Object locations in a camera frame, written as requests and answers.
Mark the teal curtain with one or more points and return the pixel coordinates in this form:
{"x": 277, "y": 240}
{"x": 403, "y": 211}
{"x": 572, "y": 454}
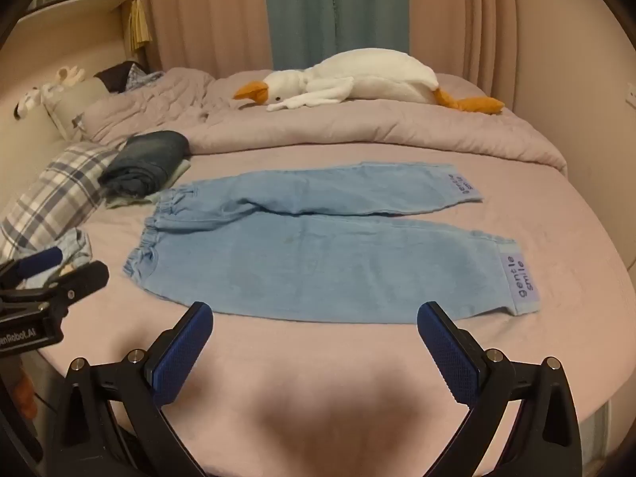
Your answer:
{"x": 335, "y": 10}

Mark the white goose plush toy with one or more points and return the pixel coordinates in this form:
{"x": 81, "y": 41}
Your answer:
{"x": 367, "y": 77}

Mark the yellow hanging cloth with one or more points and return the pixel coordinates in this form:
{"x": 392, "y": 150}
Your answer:
{"x": 139, "y": 27}

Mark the plaid pillow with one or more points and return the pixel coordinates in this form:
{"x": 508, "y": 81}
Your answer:
{"x": 54, "y": 194}

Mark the dark grey object at left edge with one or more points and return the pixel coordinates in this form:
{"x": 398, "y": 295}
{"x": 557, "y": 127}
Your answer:
{"x": 146, "y": 161}

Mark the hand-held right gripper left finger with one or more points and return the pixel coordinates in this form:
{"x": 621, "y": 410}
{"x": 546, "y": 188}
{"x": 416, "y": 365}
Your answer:
{"x": 181, "y": 357}

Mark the blue checked cloth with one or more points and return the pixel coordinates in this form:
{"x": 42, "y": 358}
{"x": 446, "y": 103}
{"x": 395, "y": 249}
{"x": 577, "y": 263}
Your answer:
{"x": 144, "y": 78}

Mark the pink curtain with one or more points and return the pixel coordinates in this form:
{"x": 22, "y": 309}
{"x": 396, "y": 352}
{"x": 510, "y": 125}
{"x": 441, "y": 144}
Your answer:
{"x": 213, "y": 15}

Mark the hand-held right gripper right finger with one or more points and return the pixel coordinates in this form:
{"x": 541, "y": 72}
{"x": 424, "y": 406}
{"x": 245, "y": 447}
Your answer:
{"x": 449, "y": 357}

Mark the small white plush toy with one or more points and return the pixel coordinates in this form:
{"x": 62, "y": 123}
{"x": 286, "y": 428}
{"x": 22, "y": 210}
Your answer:
{"x": 44, "y": 90}

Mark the pink quilt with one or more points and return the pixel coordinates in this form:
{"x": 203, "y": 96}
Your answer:
{"x": 348, "y": 129}

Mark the pink sheeted bed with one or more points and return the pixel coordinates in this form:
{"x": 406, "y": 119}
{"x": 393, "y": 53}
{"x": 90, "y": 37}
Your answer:
{"x": 318, "y": 357}

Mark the dark brown cloth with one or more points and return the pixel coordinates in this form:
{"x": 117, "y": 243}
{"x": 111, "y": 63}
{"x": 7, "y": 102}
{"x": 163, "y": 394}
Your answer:
{"x": 117, "y": 75}

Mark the light blue denim pants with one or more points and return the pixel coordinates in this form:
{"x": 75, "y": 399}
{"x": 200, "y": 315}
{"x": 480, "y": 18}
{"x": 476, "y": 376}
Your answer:
{"x": 318, "y": 258}

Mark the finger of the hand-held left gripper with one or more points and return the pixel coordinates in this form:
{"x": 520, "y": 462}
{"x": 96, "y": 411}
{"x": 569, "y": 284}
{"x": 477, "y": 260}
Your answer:
{"x": 39, "y": 261}
{"x": 84, "y": 278}

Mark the light blue crumpled cloth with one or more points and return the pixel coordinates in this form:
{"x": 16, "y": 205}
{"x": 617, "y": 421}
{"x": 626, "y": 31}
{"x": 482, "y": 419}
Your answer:
{"x": 77, "y": 248}

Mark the person's left hand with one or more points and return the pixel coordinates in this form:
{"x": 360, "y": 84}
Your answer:
{"x": 24, "y": 392}

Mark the grey pillow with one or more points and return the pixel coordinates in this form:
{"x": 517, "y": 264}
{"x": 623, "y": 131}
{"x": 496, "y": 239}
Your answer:
{"x": 74, "y": 104}

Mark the beige headboard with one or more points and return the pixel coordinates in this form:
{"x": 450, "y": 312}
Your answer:
{"x": 35, "y": 69}

